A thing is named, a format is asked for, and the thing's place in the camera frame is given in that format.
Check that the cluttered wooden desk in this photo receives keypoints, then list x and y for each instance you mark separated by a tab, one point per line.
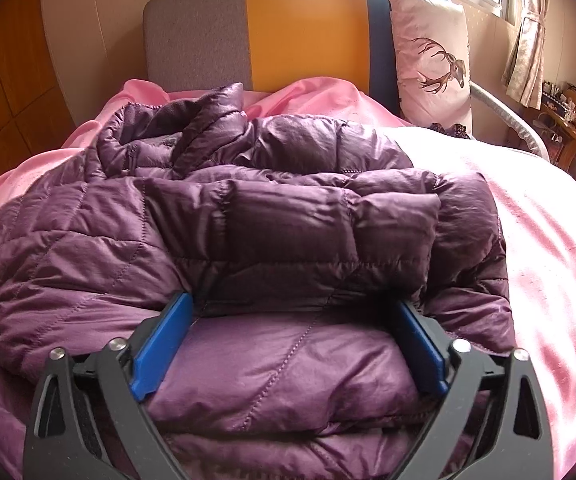
573	125

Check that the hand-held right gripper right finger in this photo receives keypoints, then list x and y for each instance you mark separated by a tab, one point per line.
420	342

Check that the white deer print pillow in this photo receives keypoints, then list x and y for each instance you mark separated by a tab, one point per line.
428	60

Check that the purple down jacket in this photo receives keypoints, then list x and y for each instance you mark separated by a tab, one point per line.
268	240

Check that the pink bed sheet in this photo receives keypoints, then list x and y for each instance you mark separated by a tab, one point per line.
553	240

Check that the grey padded rail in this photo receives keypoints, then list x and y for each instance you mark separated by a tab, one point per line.
515	120

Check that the pink star print curtain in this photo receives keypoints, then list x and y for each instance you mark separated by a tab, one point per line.
528	45

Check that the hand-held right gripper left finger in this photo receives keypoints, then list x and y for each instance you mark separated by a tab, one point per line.
165	340

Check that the grey yellow blue headboard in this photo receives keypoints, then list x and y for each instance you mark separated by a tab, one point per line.
298	30

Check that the wooden wardrobe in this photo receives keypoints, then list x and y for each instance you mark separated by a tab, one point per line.
12	75

